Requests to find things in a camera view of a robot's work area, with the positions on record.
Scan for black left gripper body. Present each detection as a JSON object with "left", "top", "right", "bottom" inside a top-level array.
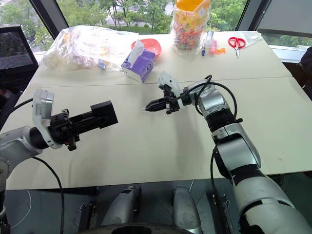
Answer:
[{"left": 47, "top": 108, "right": 81, "bottom": 152}]

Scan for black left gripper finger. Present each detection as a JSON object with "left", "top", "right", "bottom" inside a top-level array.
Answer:
[
  {"left": 69, "top": 111, "right": 96, "bottom": 122},
  {"left": 71, "top": 116, "right": 110, "bottom": 135}
]

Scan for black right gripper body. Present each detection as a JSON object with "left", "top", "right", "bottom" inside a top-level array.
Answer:
[{"left": 162, "top": 84, "right": 181, "bottom": 116}]

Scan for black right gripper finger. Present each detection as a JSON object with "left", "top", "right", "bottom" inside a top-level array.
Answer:
[
  {"left": 145, "top": 104, "right": 169, "bottom": 113},
  {"left": 145, "top": 98, "right": 169, "bottom": 108}
]

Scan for small black box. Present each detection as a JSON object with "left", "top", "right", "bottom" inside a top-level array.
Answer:
[{"left": 90, "top": 100, "right": 119, "bottom": 129}]

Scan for purple tissue box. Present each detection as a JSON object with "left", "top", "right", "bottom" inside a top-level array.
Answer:
[{"left": 121, "top": 48, "right": 157, "bottom": 84}]

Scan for white tissue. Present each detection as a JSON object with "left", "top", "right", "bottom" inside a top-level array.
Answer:
[{"left": 127, "top": 39, "right": 145, "bottom": 69}]

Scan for pink plastic bowl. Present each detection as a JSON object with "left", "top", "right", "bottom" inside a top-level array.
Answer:
[{"left": 131, "top": 38, "right": 162, "bottom": 59}]

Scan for clear plastic bag with items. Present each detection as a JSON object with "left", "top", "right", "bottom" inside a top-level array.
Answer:
[{"left": 40, "top": 25, "right": 140, "bottom": 73}]

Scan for colourful printed plastic bag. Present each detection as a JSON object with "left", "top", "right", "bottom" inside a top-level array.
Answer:
[{"left": 170, "top": 0, "right": 212, "bottom": 58}]

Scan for small clear plastic bottle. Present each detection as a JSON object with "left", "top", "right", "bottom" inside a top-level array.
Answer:
[{"left": 205, "top": 30, "right": 215, "bottom": 49}]

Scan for black office chair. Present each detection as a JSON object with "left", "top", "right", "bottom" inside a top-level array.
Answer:
[{"left": 0, "top": 23, "right": 39, "bottom": 86}]

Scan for silver rounded robot leg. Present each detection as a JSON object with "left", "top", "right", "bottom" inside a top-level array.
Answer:
[
  {"left": 101, "top": 185, "right": 142, "bottom": 227},
  {"left": 172, "top": 184, "right": 203, "bottom": 234}
]

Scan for orange plastic cup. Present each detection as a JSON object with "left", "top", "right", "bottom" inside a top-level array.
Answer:
[{"left": 175, "top": 0, "right": 211, "bottom": 13}]

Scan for clear plastic sheet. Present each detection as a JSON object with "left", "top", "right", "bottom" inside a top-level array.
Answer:
[{"left": 243, "top": 31, "right": 263, "bottom": 46}]

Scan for person in dark clothes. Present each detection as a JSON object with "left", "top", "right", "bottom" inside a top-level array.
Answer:
[{"left": 293, "top": 47, "right": 312, "bottom": 89}]

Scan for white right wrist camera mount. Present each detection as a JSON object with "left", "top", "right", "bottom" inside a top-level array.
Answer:
[{"left": 156, "top": 71, "right": 186, "bottom": 110}]

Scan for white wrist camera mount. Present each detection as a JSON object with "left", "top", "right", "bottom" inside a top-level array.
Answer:
[
  {"left": 156, "top": 71, "right": 186, "bottom": 110},
  {"left": 32, "top": 89, "right": 64, "bottom": 150}
]

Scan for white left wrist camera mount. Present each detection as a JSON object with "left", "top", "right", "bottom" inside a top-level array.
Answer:
[{"left": 32, "top": 89, "right": 64, "bottom": 150}]

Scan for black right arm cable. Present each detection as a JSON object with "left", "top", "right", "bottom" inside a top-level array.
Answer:
[{"left": 181, "top": 74, "right": 244, "bottom": 195}]

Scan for red handled scissors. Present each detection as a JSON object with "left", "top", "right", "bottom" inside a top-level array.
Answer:
[{"left": 228, "top": 36, "right": 246, "bottom": 59}]

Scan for dark window frame post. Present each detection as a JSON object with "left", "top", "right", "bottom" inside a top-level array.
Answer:
[
  {"left": 234, "top": 0, "right": 273, "bottom": 32},
  {"left": 29, "top": 0, "right": 70, "bottom": 39}
]

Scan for black slotted rail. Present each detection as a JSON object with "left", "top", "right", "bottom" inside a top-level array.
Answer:
[{"left": 206, "top": 186, "right": 236, "bottom": 234}]

